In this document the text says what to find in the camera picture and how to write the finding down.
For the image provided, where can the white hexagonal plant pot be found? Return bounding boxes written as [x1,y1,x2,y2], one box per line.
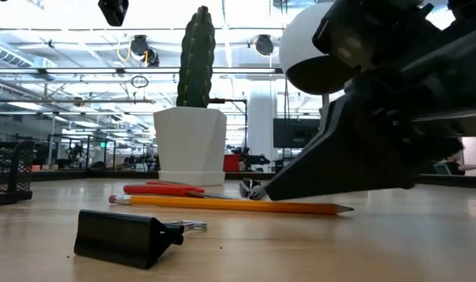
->
[153,106,228,187]

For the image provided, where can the black binder clip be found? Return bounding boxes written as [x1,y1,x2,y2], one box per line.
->
[73,209,208,270]

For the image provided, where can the red-handled scissors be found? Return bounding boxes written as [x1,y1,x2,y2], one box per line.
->
[123,180,239,201]

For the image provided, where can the yellow pencil with red eraser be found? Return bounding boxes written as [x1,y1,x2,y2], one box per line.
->
[108,194,355,216]

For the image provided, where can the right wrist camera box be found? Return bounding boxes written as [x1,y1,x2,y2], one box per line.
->
[312,0,437,75]

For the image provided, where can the black display on stand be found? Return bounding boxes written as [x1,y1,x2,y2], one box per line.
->
[272,117,321,149]

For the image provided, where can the green cactus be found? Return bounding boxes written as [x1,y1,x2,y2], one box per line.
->
[176,5,217,109]

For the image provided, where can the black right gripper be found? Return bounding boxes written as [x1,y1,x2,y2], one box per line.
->
[355,15,476,174]

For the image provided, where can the person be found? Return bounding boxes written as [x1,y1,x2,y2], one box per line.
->
[447,154,476,176]

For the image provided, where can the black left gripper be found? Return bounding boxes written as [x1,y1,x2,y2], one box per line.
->
[97,0,130,27]

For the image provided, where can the red storage bin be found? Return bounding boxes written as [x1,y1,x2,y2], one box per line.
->
[223,154,243,172]

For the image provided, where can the black mesh desk organizer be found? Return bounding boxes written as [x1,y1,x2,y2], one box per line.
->
[0,139,36,208]

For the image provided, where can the black ceiling cable reel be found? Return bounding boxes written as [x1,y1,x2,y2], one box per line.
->
[254,34,276,56]
[128,34,160,67]

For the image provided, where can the white globe lamp black base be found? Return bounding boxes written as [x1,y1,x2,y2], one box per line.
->
[279,2,360,118]

